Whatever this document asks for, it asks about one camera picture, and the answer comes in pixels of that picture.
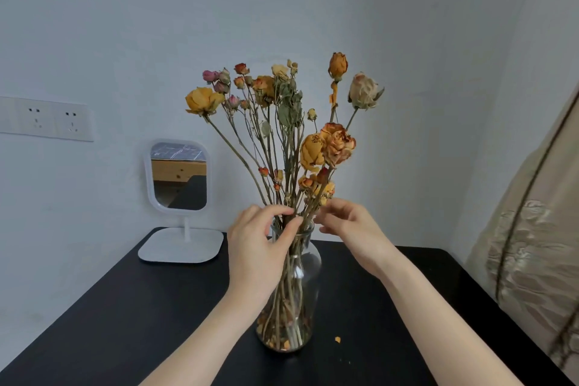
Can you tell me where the person's left hand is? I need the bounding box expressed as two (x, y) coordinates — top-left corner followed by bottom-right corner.
(226, 204), (304, 305)

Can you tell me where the person's right hand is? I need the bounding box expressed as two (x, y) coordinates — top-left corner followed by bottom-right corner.
(314, 198), (399, 280)

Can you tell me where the round yellow dried flower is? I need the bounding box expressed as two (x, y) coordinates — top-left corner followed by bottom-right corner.
(316, 182), (337, 206)

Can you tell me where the clear glass vase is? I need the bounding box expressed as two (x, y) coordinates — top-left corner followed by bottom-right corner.
(255, 217), (323, 353)

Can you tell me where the short cluster buds dried flower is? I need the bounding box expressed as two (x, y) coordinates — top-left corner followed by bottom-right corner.
(297, 175), (317, 208)

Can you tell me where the tiny-bud thin dried flower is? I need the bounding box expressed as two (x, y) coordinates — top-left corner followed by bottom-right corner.
(258, 166), (281, 206)

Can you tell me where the peach pink-edged dried flower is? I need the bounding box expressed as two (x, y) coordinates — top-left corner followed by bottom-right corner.
(312, 122), (357, 215)

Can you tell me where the person's left forearm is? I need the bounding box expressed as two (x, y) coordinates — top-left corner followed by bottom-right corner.
(140, 286), (272, 386)

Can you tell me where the person's right forearm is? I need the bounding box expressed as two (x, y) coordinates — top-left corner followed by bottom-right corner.
(378, 250), (525, 386)

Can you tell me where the pile of dried orange petals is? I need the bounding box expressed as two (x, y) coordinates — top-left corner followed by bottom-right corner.
(258, 304), (313, 351)

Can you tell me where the white standing mirror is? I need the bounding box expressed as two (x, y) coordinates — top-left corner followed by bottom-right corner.
(138, 139), (225, 264)

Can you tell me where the black table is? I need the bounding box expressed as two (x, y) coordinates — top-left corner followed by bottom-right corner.
(0, 227), (575, 386)

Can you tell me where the beige embroidered curtain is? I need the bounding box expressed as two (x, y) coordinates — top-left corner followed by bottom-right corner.
(466, 82), (579, 371)

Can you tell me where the white wall socket panel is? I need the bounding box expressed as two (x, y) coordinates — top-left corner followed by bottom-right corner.
(0, 96), (95, 143)

